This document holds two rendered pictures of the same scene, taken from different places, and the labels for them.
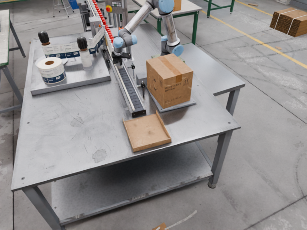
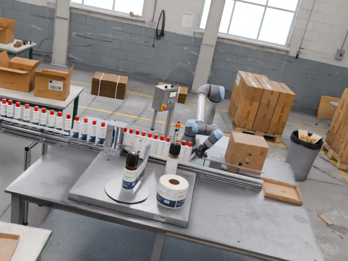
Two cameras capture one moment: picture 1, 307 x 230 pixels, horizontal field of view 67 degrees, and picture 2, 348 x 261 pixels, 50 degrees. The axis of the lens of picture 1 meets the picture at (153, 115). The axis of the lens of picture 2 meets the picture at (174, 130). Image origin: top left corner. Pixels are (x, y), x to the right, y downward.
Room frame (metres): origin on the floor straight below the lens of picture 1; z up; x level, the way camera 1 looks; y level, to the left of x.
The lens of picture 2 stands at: (1.04, 2.95, 2.28)
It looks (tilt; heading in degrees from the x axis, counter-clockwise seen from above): 22 degrees down; 291
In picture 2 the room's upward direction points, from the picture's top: 12 degrees clockwise
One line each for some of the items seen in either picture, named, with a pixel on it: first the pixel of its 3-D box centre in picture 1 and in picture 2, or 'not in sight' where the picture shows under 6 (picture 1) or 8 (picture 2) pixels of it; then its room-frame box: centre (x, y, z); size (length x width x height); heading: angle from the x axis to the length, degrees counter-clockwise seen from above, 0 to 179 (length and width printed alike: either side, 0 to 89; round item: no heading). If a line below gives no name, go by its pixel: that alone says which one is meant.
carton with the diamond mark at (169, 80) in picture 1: (168, 80); (245, 152); (1.51, -0.12, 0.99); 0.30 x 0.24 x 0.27; 24
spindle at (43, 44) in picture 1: (46, 46); (130, 171); (2.05, 0.98, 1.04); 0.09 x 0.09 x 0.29
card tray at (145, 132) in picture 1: (145, 129); (281, 190); (1.12, 0.06, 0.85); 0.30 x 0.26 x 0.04; 18
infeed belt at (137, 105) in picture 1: (116, 60); (164, 161); (2.06, 0.36, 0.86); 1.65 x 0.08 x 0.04; 18
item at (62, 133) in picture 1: (108, 72); (176, 174); (1.91, 0.41, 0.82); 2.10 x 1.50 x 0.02; 18
